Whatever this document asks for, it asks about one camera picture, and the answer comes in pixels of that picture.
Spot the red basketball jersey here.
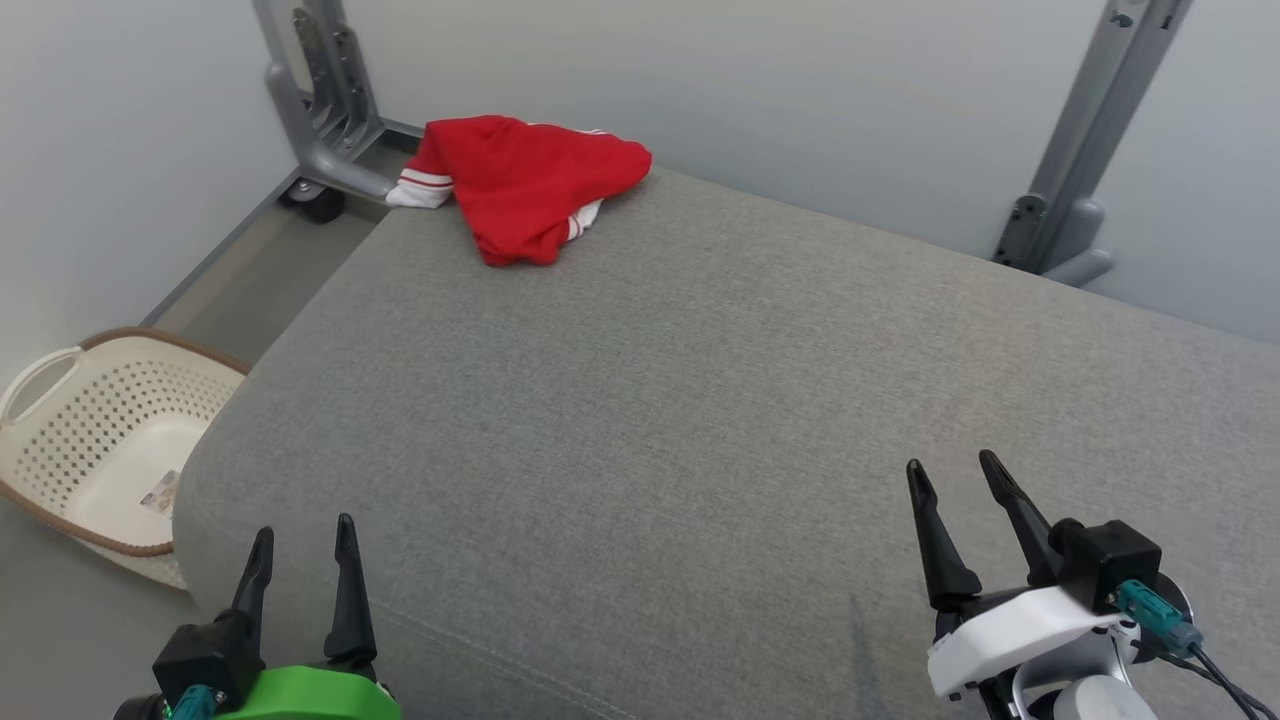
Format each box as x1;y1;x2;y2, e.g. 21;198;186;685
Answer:
385;114;654;269

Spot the black caster wheel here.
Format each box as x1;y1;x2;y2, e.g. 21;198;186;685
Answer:
278;178;347;225

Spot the black round right gripper motor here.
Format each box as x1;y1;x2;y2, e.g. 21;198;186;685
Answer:
1155;572;1196;626

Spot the teal camera connector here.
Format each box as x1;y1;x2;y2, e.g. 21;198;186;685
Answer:
168;685;221;720
1113;580;1206;659

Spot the cream perforated laundry basket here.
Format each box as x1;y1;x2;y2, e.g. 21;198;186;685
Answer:
0;327;253;591

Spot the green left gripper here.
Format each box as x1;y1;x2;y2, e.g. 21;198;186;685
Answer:
215;513;403;720

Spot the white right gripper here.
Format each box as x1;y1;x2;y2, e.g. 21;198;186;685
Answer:
905;450;1136;701

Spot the teal left camera connector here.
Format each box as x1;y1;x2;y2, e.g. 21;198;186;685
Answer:
168;685;221;720

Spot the teal right camera connector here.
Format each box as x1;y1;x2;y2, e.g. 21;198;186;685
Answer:
1113;580;1206;659

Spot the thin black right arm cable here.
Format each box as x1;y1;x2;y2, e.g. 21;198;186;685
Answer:
1135;640;1280;720

